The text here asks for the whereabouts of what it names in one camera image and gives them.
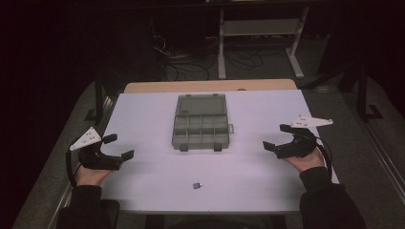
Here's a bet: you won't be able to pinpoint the grey plastic compartment box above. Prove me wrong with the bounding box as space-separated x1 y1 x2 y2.
171 93 235 153

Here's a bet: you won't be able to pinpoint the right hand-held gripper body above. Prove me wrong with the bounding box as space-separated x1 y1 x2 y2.
276 114 334 159

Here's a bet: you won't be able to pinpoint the black metal stand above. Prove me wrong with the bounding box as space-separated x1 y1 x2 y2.
337 60 385 122
83 73 127 122

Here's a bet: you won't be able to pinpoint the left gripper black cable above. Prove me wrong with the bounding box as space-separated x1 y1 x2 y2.
65 149 81 188

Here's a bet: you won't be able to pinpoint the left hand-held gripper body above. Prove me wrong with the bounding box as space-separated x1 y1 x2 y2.
69 126 124 171

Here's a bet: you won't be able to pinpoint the person's left hand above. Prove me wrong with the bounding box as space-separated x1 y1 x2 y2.
75 164 115 187

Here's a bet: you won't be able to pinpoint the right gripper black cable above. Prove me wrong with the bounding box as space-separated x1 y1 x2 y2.
314 136 334 177

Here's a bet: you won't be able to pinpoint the black floor cables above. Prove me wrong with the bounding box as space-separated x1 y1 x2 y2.
147 18 266 82

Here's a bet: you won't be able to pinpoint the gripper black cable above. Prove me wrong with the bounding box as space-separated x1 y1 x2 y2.
65 149 81 188
314 136 334 177

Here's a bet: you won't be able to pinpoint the wooden desk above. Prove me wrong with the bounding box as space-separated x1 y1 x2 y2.
123 78 298 94

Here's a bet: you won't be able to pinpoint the white metal stand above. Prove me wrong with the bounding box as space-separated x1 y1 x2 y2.
217 7 310 80

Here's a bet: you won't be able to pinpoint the person's right hand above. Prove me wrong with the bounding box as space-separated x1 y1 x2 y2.
282 147 327 174

